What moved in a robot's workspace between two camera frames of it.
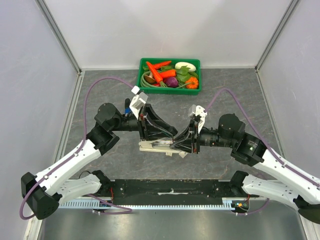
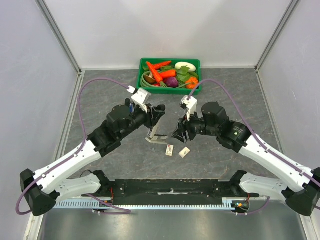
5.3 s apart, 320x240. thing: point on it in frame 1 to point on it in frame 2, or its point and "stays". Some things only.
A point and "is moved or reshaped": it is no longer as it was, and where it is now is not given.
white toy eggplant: (192, 68) stays
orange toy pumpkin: (193, 83) stays
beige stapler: (157, 146) is moved or reshaped
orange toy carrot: (158, 76) stays
